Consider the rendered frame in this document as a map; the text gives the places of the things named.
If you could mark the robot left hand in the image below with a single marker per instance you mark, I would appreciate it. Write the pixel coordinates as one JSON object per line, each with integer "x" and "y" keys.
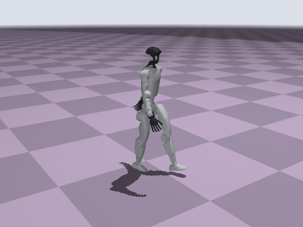
{"x": 139, "y": 105}

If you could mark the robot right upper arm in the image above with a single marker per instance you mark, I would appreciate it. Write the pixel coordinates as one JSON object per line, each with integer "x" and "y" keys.
{"x": 144, "y": 75}

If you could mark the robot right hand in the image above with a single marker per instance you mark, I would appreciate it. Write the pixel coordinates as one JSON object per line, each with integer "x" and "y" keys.
{"x": 154, "y": 122}

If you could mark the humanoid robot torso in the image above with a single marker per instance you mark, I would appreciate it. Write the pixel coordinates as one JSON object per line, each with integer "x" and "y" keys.
{"x": 153, "y": 84}

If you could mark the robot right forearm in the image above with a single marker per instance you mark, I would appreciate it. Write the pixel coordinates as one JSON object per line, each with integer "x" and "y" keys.
{"x": 147, "y": 104}

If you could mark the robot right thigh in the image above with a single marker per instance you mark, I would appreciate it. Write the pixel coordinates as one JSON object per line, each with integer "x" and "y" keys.
{"x": 144, "y": 128}

